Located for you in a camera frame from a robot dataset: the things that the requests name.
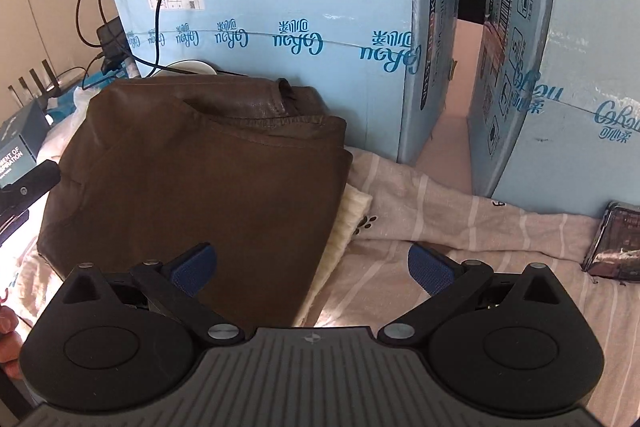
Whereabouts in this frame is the brown garment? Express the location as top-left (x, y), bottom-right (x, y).
top-left (38, 75), bottom-right (352, 331)

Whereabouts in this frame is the person left hand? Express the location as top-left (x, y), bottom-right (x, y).
top-left (0, 306), bottom-right (23, 381)

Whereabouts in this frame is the dark printed box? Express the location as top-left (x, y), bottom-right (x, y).
top-left (0, 102), bottom-right (50, 186)

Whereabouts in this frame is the striped cartoon bed sheet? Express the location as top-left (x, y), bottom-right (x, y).
top-left (21, 150), bottom-right (639, 426)

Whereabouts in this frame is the black wifi router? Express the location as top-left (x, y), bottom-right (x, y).
top-left (4, 60), bottom-right (88, 110)

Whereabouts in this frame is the cream knitted sweater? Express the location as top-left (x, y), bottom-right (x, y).
top-left (292, 146), bottom-right (374, 327)

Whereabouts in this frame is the black smartphone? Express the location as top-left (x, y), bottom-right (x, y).
top-left (582, 202), bottom-right (640, 282)

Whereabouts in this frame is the black power adapter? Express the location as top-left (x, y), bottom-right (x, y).
top-left (96, 17), bottom-right (130, 75)

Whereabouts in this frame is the light blue carton right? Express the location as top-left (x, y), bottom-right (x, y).
top-left (468, 0), bottom-right (639, 218)

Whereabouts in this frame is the light blue carton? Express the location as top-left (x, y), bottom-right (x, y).
top-left (468, 0), bottom-right (639, 218)
top-left (114, 0), bottom-right (458, 164)

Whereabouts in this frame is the white round bowl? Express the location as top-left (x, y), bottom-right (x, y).
top-left (154, 60), bottom-right (217, 76)

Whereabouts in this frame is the light blue carton left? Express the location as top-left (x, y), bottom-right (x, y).
top-left (114, 0), bottom-right (458, 164)

